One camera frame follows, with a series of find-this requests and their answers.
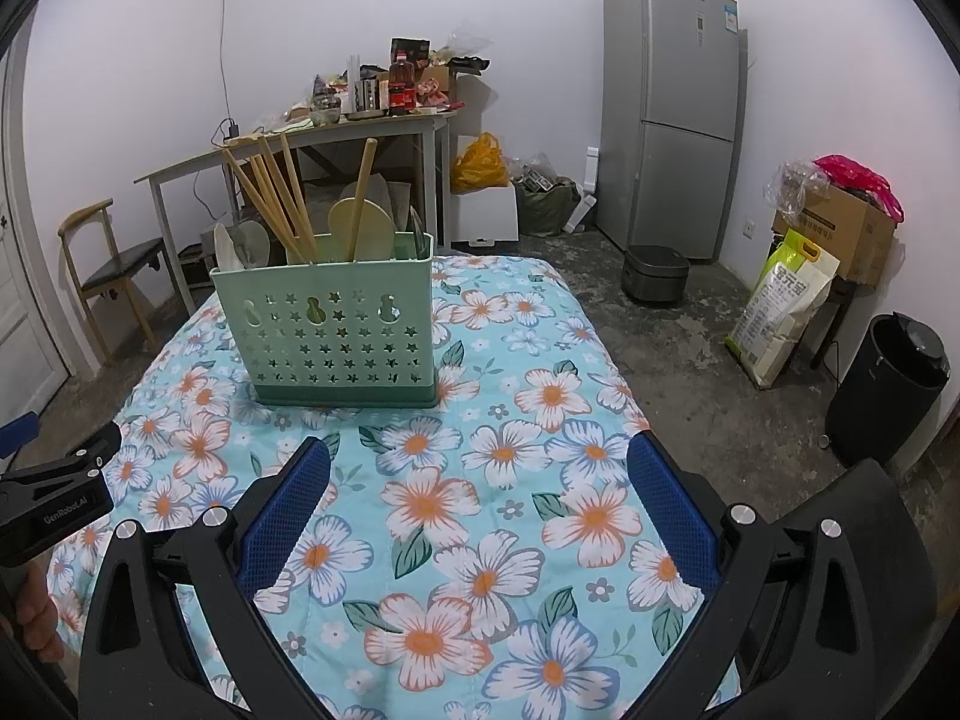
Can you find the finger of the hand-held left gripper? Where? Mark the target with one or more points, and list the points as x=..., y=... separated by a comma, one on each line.
x=75, y=454
x=19, y=431

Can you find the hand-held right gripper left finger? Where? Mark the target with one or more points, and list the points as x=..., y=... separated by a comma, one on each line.
x=289, y=510

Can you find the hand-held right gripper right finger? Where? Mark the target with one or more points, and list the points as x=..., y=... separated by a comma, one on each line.
x=671, y=510

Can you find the green perforated utensil holder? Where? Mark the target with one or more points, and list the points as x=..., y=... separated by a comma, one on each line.
x=322, y=330

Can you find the metal spoon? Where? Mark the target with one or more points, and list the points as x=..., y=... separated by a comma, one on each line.
x=253, y=244

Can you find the bundle of wooden chopsticks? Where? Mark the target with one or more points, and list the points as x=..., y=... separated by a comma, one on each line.
x=296, y=232

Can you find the metal table knife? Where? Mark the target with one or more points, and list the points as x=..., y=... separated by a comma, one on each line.
x=417, y=236

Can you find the single bamboo chopstick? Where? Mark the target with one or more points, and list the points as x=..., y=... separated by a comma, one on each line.
x=366, y=180

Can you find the person's left hand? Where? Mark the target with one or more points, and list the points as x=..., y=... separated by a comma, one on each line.
x=37, y=615

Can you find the white panel door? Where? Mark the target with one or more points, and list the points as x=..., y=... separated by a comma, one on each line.
x=22, y=315

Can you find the floral blue blanket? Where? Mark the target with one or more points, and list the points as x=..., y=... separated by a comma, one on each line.
x=487, y=465

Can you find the wooden chair with dark seat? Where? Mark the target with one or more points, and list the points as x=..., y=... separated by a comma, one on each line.
x=124, y=262

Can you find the dark low rack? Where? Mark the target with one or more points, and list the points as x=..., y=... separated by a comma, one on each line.
x=195, y=262

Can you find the yellow and white rice bag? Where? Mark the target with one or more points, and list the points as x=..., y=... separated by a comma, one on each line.
x=784, y=307

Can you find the dark rice cooker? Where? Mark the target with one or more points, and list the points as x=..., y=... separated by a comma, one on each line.
x=656, y=274

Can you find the black cylindrical bin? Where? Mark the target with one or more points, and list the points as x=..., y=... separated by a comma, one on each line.
x=889, y=390

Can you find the dark side table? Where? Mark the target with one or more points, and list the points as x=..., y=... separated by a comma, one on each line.
x=855, y=292

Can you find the long white-legged table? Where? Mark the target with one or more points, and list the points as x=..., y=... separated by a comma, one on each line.
x=180, y=165

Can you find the green bag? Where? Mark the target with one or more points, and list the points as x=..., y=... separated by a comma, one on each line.
x=547, y=206

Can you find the large printed cardboard box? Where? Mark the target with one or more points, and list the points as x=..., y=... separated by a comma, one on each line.
x=847, y=232

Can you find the white sack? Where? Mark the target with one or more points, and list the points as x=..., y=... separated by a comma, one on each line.
x=386, y=195

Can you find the clear plastic bag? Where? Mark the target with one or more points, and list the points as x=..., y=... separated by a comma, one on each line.
x=795, y=187

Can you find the white plastic panel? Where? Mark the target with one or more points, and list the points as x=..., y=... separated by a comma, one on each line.
x=591, y=172

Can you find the white box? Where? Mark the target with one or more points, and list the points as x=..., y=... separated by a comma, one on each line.
x=487, y=214

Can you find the pink plastic bag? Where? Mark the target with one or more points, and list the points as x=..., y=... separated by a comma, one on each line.
x=859, y=176

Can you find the yellow plastic bag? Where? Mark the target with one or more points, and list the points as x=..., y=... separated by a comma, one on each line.
x=480, y=165

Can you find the grey refrigerator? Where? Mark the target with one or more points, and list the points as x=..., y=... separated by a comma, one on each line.
x=667, y=90

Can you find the clutter of table goods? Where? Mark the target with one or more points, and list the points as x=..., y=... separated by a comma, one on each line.
x=397, y=82

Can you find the white wall outlet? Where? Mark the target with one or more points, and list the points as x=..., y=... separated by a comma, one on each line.
x=750, y=226

